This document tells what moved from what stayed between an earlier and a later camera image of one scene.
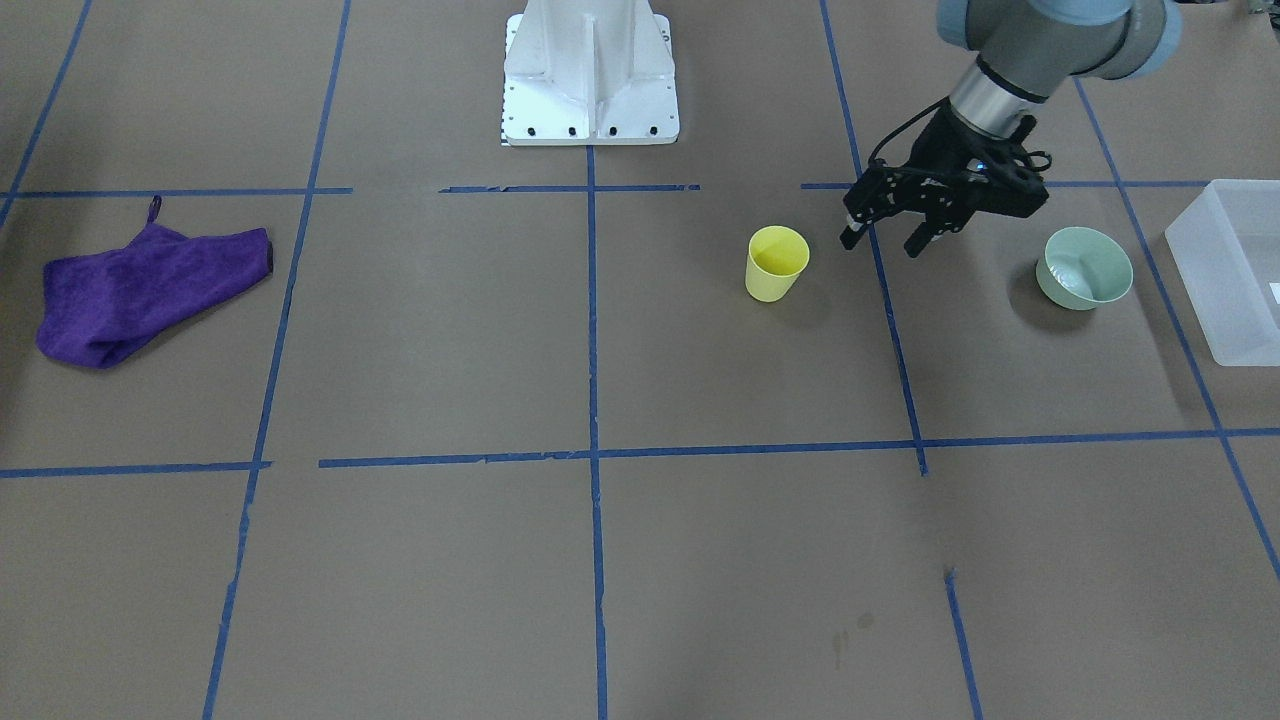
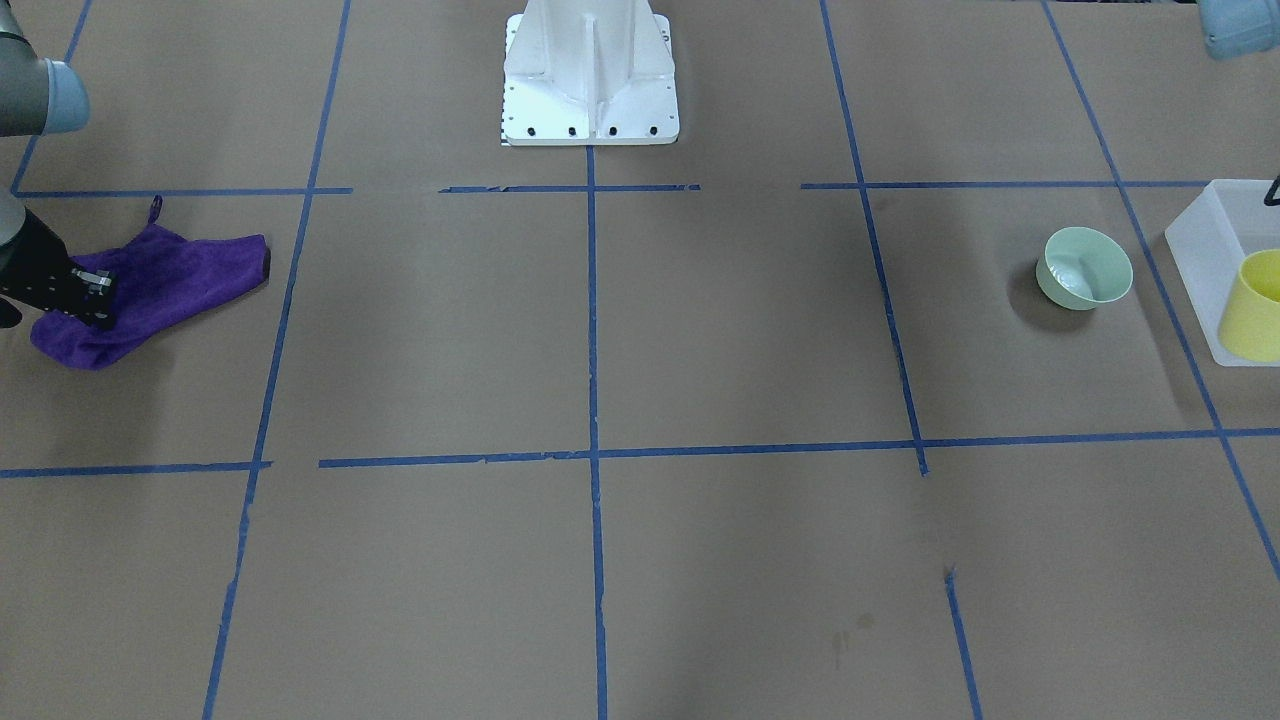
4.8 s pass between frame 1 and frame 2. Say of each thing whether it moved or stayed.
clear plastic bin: stayed
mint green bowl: stayed
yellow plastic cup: moved
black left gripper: moved
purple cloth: stayed
